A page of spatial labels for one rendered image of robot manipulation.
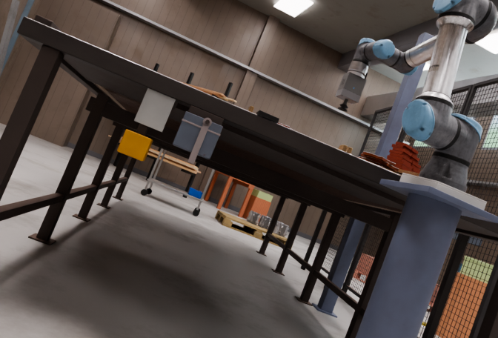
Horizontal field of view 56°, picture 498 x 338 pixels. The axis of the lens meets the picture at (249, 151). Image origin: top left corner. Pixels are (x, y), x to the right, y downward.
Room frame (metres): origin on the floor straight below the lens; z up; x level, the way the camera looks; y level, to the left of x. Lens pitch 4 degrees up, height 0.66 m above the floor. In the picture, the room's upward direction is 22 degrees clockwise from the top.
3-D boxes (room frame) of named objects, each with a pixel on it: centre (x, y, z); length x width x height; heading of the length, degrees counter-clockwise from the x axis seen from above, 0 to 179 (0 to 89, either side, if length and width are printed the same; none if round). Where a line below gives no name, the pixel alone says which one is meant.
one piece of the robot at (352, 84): (1.94, -0.30, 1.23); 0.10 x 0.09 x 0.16; 11
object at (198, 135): (1.60, 0.18, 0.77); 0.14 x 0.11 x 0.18; 97
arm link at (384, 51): (1.84, -0.35, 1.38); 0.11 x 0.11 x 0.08; 21
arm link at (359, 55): (1.92, -0.30, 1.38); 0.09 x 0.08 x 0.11; 21
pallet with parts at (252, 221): (7.92, -0.55, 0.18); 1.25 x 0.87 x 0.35; 105
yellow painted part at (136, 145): (1.57, 0.36, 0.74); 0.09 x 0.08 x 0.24; 97
